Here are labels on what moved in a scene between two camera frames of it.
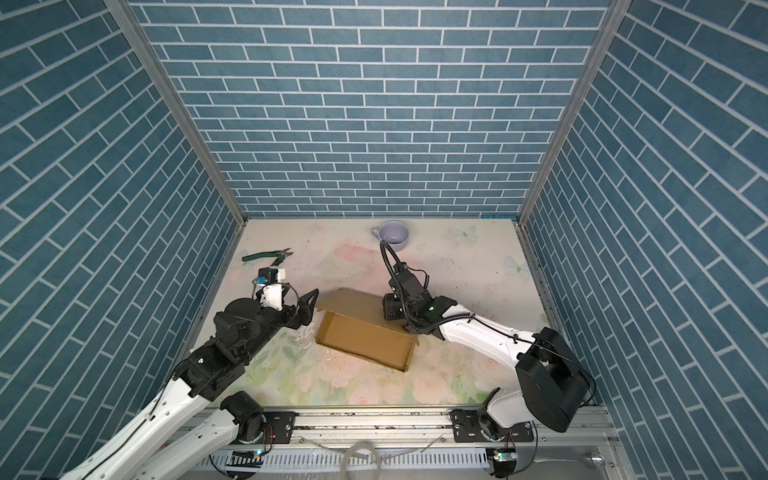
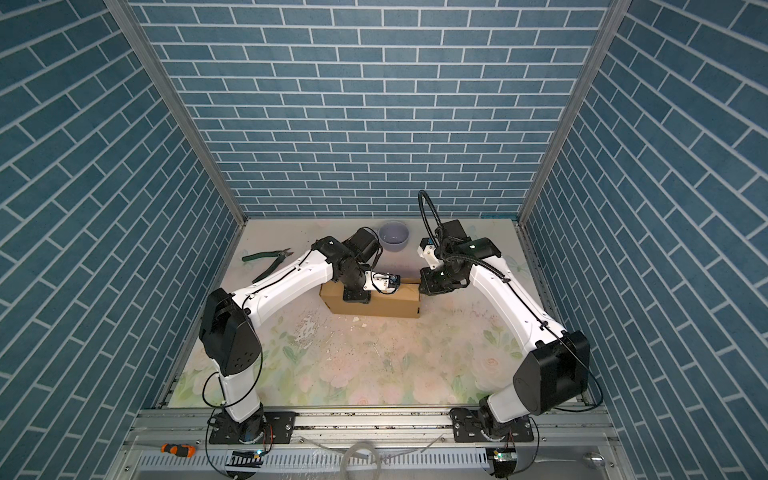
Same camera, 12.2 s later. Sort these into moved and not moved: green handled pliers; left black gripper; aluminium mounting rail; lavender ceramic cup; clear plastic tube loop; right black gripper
Moved: left black gripper; right black gripper
Not moved: aluminium mounting rail; clear plastic tube loop; lavender ceramic cup; green handled pliers
